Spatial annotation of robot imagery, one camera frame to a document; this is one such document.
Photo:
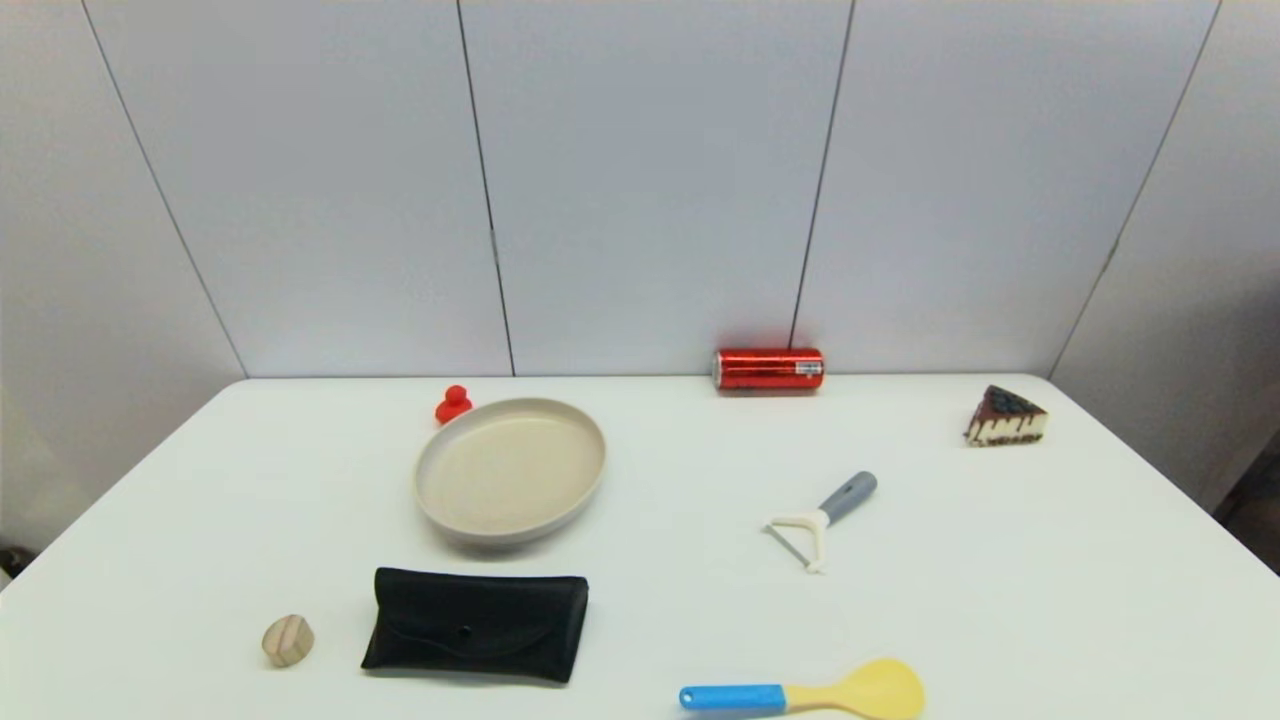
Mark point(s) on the black glasses case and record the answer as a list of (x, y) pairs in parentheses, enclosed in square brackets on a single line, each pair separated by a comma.
[(475, 625)]

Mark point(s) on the red soda can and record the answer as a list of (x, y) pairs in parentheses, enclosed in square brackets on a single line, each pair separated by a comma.
[(765, 369)]

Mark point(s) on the beige round plate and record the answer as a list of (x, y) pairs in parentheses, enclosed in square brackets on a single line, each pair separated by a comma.
[(510, 470)]

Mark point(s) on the red rubber duck toy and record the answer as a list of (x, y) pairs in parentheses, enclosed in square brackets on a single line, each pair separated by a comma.
[(453, 406)]

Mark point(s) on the chocolate cake slice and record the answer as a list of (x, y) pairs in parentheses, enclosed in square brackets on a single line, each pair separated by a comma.
[(1005, 420)]

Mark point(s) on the small wooden cylinder block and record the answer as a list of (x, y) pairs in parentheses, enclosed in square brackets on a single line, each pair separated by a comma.
[(288, 640)]

